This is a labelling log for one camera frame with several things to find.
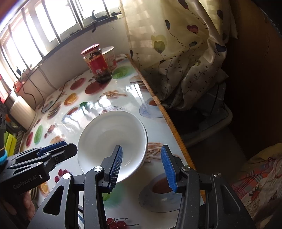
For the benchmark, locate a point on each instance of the white red cup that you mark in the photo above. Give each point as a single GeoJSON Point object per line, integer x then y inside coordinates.
{"type": "Point", "coordinates": [109, 56]}

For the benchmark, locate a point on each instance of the yellow-green box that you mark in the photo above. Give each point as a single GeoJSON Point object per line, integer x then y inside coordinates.
{"type": "Point", "coordinates": [10, 143]}

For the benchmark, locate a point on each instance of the person's hand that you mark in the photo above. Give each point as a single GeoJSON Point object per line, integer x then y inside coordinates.
{"type": "Point", "coordinates": [22, 203]}

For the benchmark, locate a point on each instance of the white bowl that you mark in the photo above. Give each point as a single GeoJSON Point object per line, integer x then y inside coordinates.
{"type": "Point", "coordinates": [103, 133]}

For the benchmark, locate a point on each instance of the orange plastic container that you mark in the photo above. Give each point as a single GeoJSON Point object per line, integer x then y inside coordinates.
{"type": "Point", "coordinates": [17, 86]}

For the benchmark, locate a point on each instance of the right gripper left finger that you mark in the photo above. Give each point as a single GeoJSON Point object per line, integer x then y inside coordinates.
{"type": "Point", "coordinates": [105, 175]}

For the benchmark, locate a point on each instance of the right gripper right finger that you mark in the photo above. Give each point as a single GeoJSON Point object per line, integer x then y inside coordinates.
{"type": "Point", "coordinates": [179, 176]}

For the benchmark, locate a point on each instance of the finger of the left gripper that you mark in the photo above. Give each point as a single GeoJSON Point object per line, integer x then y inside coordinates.
{"type": "Point", "coordinates": [36, 152]}
{"type": "Point", "coordinates": [50, 159]}

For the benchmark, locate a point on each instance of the white electric kettle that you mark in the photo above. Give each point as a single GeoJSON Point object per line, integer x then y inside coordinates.
{"type": "Point", "coordinates": [23, 113]}

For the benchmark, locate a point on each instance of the floral beige curtain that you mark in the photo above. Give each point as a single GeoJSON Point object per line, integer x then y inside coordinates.
{"type": "Point", "coordinates": [179, 46]}

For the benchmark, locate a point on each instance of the patterned fabric bedding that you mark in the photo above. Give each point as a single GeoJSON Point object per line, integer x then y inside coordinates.
{"type": "Point", "coordinates": [258, 185]}

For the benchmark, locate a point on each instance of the red lidded jar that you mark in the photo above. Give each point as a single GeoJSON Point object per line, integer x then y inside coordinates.
{"type": "Point", "coordinates": [95, 60]}

